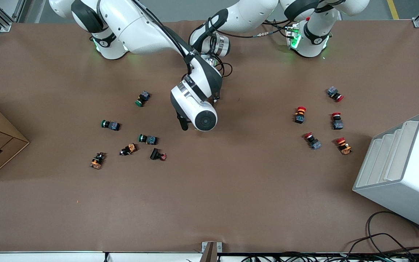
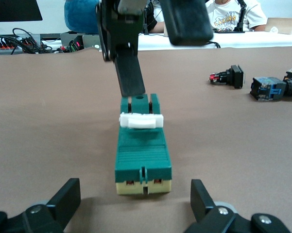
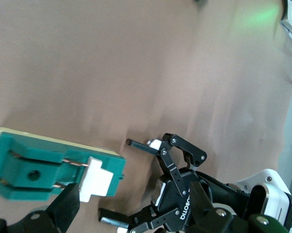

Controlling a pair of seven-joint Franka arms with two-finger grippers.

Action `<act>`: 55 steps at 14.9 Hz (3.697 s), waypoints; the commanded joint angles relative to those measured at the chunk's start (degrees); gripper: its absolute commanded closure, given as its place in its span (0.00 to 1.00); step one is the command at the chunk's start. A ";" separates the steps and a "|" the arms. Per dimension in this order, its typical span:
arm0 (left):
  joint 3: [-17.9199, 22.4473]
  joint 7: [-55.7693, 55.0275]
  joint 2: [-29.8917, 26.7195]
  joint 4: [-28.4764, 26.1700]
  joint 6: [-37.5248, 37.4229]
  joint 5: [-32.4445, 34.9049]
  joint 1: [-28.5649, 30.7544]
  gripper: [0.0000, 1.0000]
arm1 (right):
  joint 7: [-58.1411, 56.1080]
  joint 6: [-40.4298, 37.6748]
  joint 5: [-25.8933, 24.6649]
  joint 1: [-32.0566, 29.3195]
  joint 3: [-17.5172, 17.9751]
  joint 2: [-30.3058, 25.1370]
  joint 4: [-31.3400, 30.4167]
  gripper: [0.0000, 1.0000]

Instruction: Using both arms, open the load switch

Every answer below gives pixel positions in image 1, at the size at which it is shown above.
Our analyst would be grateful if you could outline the green pushbutton blue-grey block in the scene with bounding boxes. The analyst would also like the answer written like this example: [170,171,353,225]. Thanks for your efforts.
[135,91,151,107]
[138,134,158,145]
[101,119,121,131]

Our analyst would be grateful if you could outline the black square pushbutton red block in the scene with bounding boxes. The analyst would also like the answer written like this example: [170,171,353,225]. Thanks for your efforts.
[150,148,167,161]

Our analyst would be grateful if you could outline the black pushbutton orange block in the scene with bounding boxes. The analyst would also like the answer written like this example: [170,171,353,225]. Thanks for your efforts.
[120,143,137,156]
[90,152,106,170]

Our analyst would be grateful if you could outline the red mushroom button orange block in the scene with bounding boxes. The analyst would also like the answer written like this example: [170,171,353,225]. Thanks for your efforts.
[335,137,353,155]
[294,106,307,124]

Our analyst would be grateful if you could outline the red mushroom button grey block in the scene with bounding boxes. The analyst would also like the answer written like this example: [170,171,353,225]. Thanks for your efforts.
[331,112,344,130]
[303,132,322,150]
[327,86,344,102]

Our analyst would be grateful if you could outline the white slotted rack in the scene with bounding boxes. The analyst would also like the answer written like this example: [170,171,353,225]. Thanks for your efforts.
[352,112,419,234]

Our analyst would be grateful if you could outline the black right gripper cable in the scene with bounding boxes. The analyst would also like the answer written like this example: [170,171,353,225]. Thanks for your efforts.
[132,0,196,59]

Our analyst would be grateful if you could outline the aluminium profile post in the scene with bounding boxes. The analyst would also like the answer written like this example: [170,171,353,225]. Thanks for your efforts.
[201,241,223,262]

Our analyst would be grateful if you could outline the black cable bundle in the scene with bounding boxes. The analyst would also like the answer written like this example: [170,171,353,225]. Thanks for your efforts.
[228,251,419,262]

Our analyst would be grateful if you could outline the white table edge rail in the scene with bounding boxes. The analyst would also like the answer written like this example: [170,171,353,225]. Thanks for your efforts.
[0,251,203,262]

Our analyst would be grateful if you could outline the black looped cable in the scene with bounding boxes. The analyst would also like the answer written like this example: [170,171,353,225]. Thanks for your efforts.
[344,211,419,255]

